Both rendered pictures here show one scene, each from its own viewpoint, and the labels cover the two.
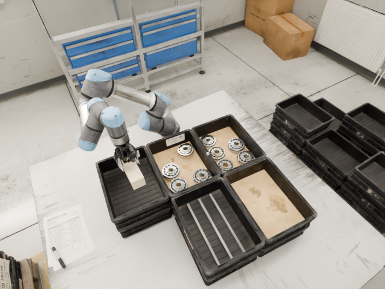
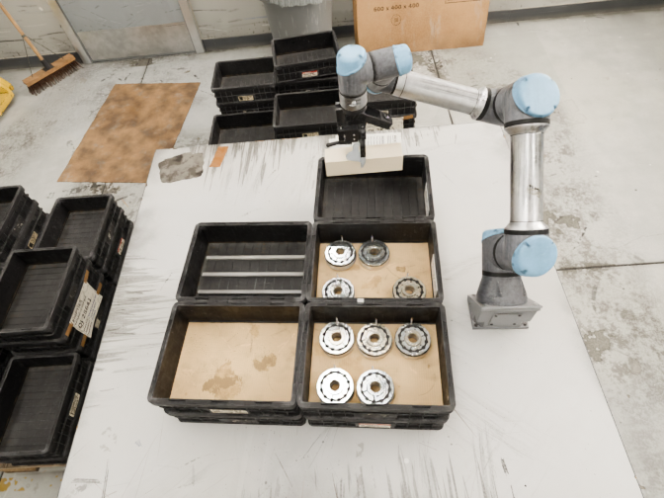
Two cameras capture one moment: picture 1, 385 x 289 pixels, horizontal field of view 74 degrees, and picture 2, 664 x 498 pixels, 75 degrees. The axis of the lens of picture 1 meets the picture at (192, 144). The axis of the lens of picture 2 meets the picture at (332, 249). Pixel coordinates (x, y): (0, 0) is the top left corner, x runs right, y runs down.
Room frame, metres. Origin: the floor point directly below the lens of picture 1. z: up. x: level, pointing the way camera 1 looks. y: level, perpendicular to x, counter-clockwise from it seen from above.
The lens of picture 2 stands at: (1.17, -0.61, 2.05)
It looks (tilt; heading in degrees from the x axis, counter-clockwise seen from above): 55 degrees down; 123
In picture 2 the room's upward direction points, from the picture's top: 8 degrees counter-clockwise
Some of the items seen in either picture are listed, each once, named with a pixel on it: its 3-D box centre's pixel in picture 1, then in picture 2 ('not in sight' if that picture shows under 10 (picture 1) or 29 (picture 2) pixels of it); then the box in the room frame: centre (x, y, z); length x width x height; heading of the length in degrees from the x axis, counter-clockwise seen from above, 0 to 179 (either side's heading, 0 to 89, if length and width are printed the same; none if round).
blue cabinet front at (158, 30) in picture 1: (171, 39); not in sight; (2.93, 0.20, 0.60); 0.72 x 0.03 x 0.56; 118
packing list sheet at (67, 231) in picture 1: (66, 234); (366, 149); (0.57, 0.72, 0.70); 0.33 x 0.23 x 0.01; 28
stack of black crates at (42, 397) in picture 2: not in sight; (45, 409); (-0.26, -0.78, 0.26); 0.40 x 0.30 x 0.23; 118
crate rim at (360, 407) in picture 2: (227, 142); (374, 353); (1.01, -0.21, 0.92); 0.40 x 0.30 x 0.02; 24
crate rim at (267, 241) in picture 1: (267, 195); (230, 351); (0.64, -0.37, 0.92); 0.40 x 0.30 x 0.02; 24
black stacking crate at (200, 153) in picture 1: (181, 165); (373, 269); (0.88, 0.07, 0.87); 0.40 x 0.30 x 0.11; 24
